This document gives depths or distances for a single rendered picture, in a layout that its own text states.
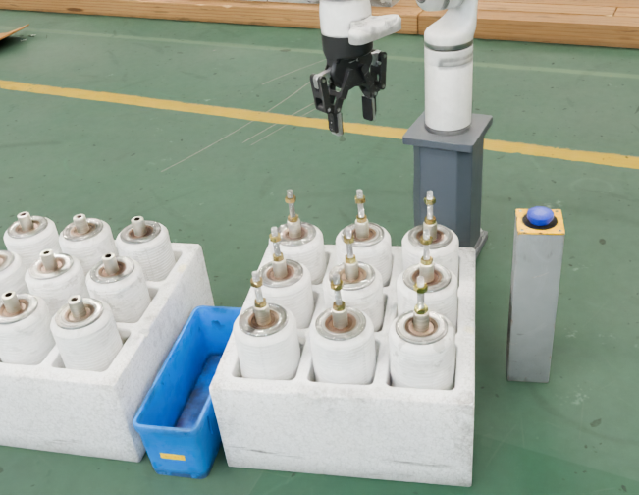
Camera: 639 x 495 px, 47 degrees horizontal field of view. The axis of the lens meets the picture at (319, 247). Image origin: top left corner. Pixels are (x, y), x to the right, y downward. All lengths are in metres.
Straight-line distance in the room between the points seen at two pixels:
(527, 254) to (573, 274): 0.44
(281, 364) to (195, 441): 0.18
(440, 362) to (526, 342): 0.27
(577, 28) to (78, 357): 2.17
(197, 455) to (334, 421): 0.23
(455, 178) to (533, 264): 0.37
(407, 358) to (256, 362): 0.23
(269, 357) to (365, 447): 0.20
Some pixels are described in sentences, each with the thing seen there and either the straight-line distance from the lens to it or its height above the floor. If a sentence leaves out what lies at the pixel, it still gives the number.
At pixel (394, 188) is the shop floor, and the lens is 1.92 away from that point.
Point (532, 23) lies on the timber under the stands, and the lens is 2.89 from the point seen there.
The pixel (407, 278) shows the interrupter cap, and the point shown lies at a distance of 1.16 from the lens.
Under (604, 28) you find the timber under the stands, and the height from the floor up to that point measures 0.06.
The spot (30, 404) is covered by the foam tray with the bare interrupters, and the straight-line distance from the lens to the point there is 1.30.
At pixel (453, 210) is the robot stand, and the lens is 1.54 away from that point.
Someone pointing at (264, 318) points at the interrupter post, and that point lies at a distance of 1.09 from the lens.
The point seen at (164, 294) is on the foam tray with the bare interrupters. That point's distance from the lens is 1.33.
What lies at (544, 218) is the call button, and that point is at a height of 0.33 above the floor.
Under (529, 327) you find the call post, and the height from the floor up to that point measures 0.13.
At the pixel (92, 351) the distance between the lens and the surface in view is 1.21.
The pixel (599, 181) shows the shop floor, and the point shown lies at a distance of 1.97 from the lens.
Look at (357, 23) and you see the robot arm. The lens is 1.07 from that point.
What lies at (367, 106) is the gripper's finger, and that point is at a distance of 1.18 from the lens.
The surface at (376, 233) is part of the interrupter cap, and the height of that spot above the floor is 0.25.
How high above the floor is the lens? 0.95
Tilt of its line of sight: 34 degrees down
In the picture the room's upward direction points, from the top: 6 degrees counter-clockwise
